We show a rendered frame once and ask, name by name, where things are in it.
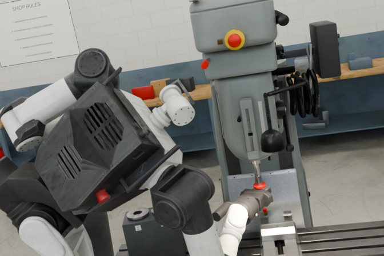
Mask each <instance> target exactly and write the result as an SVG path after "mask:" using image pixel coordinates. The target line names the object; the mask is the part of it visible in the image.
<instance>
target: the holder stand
mask: <svg viewBox="0 0 384 256"><path fill-rule="evenodd" d="M122 228H123V233H124V236H125V241H126V246H127V250H128V254H129V256H186V242H185V239H184V237H183V234H182V230H181V229H180V230H173V229H170V228H168V227H165V226H162V225H159V224H157V223H156V222H155V218H154V212H153V208H152V207H150V208H145V207H140V208H136V209H133V210H131V211H127V212H125V217H124V220H123V224H122Z"/></svg>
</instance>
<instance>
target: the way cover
mask: <svg viewBox="0 0 384 256"><path fill-rule="evenodd" d="M261 176H262V179H263V182H264V183H265V184H266V189H268V188H269V187H270V188H271V195H272V196H273V202H271V203H270V204H269V205H268V207H264V208H267V211H268V210H277V209H283V211H289V210H291V213H292V218H293V222H295V225H296V227H297V228H302V227H303V228H304V227H305V222H304V217H303V211H302V204H301V198H300V193H299V186H298V178H297V171H296V168H294V169H284V170H274V171H264V172H261ZM294 177H295V178H294ZM227 184H228V190H229V200H230V201H232V202H235V201H236V200H237V199H238V198H239V197H240V193H241V192H242V191H244V189H253V188H254V187H253V184H255V174H254V173H249V174H239V175H229V176H227ZM286 190H287V191H286ZM264 208H263V209H264ZM263 209H262V210H261V211H259V213H258V215H257V216H256V217H255V218H254V219H253V221H252V222H250V223H249V224H248V225H246V227H245V231H244V233H248V232H249V233H253V232H259V226H260V225H261V220H260V214H261V213H263ZM284 209H285V210H284Z"/></svg>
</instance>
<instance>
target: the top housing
mask: <svg viewBox="0 0 384 256"><path fill-rule="evenodd" d="M189 12H190V13H191V14H190V19H191V25H192V29H193V36H194V42H195V47H196V49H197V50H198V51H199V52H201V53H211V52H216V51H223V50H230V49H229V48H228V47H227V46H226V44H225V36H226V34H227V33H228V32H229V31H230V30H233V29H237V30H240V31H241V32H243V34H244V36H245V42H244V45H243V46H242V47H248V46H254V45H261V44H264V43H269V42H272V41H274V40H275V39H276V37H277V34H278V32H277V24H276V18H275V10H274V1H273V0H201V1H196V2H193V3H192V4H191V5H190V7H189ZM218 39H222V40H223V44H221V45H218V42H217V40H218Z"/></svg>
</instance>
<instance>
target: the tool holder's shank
mask: <svg viewBox="0 0 384 256"><path fill-rule="evenodd" d="M253 166H254V174H255V183H256V185H261V184H262V182H263V179H262V176H261V169H260V164H256V165H253Z"/></svg>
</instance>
